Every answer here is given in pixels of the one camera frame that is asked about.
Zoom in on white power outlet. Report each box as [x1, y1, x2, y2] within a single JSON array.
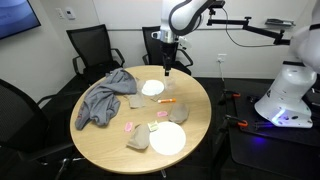
[[216, 53, 228, 64]]

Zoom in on white light switch plate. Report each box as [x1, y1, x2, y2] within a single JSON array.
[[55, 7, 65, 20]]

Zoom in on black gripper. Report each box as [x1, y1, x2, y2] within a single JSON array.
[[161, 42, 178, 77]]

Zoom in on wall mounted tv screen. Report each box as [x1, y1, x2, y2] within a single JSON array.
[[0, 0, 42, 40]]

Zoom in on black mesh office chair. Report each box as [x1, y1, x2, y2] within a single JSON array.
[[141, 25, 194, 76], [0, 78, 86, 180], [65, 23, 126, 84]]

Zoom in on brown paper napkin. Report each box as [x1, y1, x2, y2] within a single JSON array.
[[125, 123, 151, 150], [168, 102, 190, 125], [134, 77, 147, 94], [128, 93, 147, 109]]

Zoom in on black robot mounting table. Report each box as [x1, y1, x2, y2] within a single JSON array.
[[226, 78, 320, 180]]

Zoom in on white round plate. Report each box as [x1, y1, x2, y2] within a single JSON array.
[[148, 120, 187, 156], [140, 79, 166, 97]]

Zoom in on orange marker white end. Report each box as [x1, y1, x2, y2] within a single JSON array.
[[157, 97, 177, 104]]

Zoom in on green sweetener packet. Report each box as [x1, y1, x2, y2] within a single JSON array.
[[147, 120, 160, 132]]

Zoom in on grey sweatshirt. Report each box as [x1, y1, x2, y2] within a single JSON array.
[[74, 67, 138, 131]]

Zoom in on black clamp orange handle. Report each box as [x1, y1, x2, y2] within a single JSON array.
[[218, 88, 242, 106], [219, 114, 249, 134]]

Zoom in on grey wall tray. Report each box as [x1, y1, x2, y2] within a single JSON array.
[[264, 18, 297, 28]]

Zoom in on black mounted camera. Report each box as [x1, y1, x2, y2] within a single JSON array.
[[208, 0, 226, 16]]

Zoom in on white wall thermostat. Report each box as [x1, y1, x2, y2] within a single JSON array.
[[64, 6, 77, 21]]

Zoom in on thin black camera cable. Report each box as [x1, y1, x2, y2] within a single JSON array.
[[222, 7, 279, 48]]

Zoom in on black articulated camera mount arm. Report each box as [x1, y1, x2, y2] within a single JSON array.
[[206, 15, 287, 46]]

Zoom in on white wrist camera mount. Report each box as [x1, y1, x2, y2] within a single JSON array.
[[178, 35, 193, 50]]

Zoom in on white power cord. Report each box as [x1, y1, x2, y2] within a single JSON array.
[[218, 60, 226, 83]]

